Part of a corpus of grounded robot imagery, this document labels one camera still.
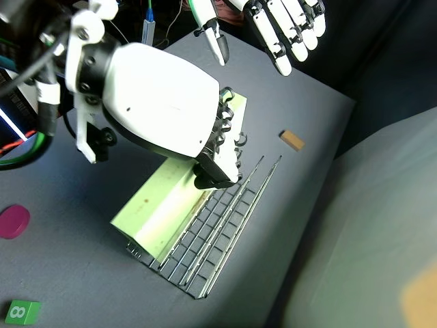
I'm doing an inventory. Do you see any dark grey table cloth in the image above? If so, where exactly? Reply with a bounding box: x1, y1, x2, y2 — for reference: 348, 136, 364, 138
0, 32, 356, 328

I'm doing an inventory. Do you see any green cable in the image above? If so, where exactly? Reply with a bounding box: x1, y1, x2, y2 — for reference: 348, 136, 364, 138
0, 131, 48, 172

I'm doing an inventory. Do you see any light green rectangular block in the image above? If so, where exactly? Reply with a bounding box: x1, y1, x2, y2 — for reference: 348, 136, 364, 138
109, 94, 249, 262

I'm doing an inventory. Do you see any grey rounded cover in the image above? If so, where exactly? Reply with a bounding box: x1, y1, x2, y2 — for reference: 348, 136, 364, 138
281, 108, 437, 328

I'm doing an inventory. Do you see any wire dish rack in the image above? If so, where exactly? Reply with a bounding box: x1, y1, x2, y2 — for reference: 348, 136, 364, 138
126, 155, 284, 301

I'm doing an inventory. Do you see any white and blue cable plug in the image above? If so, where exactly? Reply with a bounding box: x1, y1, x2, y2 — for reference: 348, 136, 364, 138
141, 0, 157, 46

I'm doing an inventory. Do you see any magenta round disc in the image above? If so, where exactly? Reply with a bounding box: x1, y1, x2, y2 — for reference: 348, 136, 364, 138
0, 204, 31, 241

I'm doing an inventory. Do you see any green number block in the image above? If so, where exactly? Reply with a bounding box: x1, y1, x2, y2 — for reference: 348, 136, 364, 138
4, 299, 43, 326

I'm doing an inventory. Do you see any small wooden block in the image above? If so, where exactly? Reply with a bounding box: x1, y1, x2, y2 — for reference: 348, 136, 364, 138
279, 129, 306, 152

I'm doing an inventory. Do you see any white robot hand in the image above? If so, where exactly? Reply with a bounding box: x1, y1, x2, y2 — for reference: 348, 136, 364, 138
101, 42, 247, 191
189, 0, 327, 77

